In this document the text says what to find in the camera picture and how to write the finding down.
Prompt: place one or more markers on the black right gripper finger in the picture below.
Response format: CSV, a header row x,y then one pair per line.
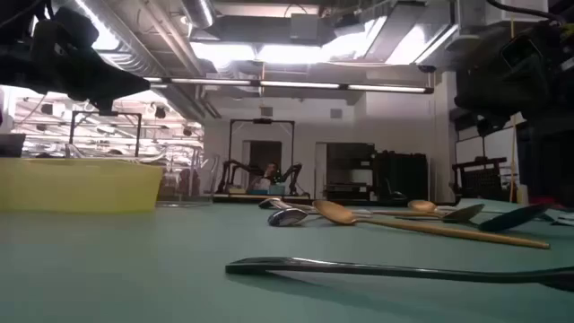
x,y
473,92

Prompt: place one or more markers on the black spoon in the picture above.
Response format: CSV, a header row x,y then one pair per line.
x,y
513,218
287,217
359,268

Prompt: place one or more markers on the long wooden spoon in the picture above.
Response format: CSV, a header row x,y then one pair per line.
x,y
336,213

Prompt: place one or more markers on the black background robot arm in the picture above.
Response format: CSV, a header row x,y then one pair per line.
x,y
296,181
223,179

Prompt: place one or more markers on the yellow plastic bin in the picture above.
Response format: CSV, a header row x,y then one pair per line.
x,y
80,186

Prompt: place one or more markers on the dark monitor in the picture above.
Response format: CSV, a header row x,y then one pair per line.
x,y
11,145

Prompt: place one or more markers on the black mesh cart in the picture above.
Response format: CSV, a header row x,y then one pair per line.
x,y
482,181

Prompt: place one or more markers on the black cabinet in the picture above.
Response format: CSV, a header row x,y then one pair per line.
x,y
403,170

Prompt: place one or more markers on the white bottle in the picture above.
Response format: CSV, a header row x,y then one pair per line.
x,y
523,195

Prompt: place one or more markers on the red object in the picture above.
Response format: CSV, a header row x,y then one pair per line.
x,y
542,201

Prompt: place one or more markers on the clear plastic bin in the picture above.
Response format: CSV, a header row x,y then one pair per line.
x,y
184,203

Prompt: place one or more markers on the background work table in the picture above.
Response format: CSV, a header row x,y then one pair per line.
x,y
233,197

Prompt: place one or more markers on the dark door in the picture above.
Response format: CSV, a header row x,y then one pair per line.
x,y
264,152

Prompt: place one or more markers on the green table mat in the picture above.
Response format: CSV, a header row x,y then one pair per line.
x,y
134,269

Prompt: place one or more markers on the black open shelf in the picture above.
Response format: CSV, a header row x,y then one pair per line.
x,y
334,179

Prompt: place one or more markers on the person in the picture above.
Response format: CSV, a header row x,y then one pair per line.
x,y
270,172

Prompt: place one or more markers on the long ceiling light bar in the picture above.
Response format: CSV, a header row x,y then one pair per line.
x,y
296,84

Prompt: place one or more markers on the grey ceiling box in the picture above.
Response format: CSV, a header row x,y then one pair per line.
x,y
305,27

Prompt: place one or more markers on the black gantry frame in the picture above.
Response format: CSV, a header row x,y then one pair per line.
x,y
105,113
262,121

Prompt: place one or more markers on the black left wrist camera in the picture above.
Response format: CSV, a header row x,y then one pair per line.
x,y
76,24

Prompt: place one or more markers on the black security camera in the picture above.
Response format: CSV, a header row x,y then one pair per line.
x,y
426,68

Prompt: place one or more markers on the white wall board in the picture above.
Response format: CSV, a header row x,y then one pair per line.
x,y
498,143

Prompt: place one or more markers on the round silver ventilation duct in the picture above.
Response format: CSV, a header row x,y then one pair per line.
x,y
199,13

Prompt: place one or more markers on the grey wall vent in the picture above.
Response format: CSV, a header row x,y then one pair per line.
x,y
266,112
336,113

